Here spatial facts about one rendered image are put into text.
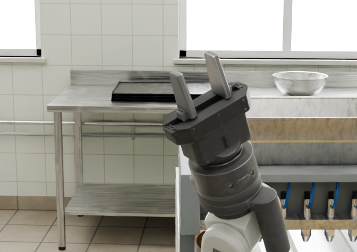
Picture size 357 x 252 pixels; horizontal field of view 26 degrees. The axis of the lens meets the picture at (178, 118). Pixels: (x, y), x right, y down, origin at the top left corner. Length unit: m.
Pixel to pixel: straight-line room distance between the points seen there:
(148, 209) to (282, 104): 2.51
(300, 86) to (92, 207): 1.43
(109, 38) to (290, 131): 3.21
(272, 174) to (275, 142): 0.09
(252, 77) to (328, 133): 3.02
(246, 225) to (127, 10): 4.05
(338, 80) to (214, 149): 4.07
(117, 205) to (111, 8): 1.28
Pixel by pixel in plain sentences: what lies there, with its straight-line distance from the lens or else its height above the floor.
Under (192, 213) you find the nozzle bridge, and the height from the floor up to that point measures 1.08.
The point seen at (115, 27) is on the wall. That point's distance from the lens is 5.05.
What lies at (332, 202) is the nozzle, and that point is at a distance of 2.04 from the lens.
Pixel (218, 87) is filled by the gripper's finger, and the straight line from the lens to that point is 0.98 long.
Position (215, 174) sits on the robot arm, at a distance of 0.99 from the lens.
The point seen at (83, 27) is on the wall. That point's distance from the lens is 5.08.
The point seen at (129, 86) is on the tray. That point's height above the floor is 0.93.
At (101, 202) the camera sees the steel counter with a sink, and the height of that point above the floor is 0.23.
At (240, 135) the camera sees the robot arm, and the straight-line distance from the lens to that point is 1.00.
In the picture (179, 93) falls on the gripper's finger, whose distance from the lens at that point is 0.95.
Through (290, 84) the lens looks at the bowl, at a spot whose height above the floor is 0.98.
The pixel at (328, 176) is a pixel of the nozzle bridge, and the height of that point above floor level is 1.17.
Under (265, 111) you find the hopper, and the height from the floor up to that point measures 1.28.
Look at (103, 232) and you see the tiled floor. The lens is 4.94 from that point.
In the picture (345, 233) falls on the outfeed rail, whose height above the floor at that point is 0.90.
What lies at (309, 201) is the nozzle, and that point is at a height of 1.10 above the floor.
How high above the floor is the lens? 1.72
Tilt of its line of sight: 12 degrees down
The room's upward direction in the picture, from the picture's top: straight up
